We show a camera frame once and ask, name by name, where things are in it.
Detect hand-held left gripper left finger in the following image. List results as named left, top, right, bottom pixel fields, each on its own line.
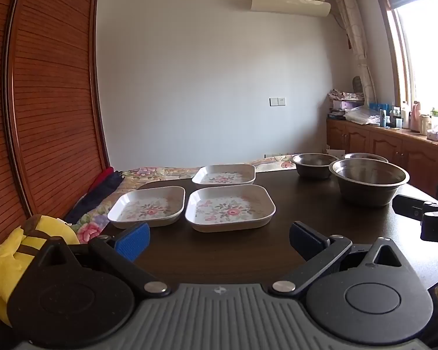
left=31, top=222, right=171, bottom=297

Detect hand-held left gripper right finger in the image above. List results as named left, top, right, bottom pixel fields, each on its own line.
left=272, top=221, right=415, bottom=297

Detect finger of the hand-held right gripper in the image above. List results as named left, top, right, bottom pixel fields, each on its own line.
left=392, top=195, right=438, bottom=224

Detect floral square plate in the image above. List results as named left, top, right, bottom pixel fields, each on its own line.
left=107, top=186, right=186, bottom=230
left=185, top=184, right=277, bottom=233
left=192, top=164, right=257, bottom=186

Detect large steel bowl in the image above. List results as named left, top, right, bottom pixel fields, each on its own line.
left=329, top=158, right=410, bottom=207

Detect small steel bowl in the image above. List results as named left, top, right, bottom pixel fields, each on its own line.
left=342, top=152, right=388, bottom=163

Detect medium steel bowl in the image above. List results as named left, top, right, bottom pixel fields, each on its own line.
left=292, top=153, right=340, bottom=180

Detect navy cloth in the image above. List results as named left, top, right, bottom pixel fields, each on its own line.
left=64, top=169, right=123, bottom=224

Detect wooden cabinet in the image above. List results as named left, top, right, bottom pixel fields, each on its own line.
left=326, top=115, right=438, bottom=205

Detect red cloth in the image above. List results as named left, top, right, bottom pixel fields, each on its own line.
left=89, top=167, right=114, bottom=192

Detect floral bedspread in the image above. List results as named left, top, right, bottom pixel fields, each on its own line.
left=73, top=154, right=300, bottom=243

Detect row of toiletry bottles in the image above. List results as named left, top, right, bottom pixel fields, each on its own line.
left=369, top=100, right=438, bottom=141

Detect clear plastic bag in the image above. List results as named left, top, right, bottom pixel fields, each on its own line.
left=345, top=106, right=382, bottom=126

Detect yellow plush toy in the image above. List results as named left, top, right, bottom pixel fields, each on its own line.
left=0, top=214, right=80, bottom=327

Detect stack of papers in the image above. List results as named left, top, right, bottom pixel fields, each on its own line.
left=328, top=89, right=366, bottom=121

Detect wooden wardrobe doors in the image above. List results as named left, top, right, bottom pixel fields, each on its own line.
left=0, top=0, right=110, bottom=259

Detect patterned cream curtain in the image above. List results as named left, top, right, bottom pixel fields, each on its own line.
left=330, top=0, right=378, bottom=107

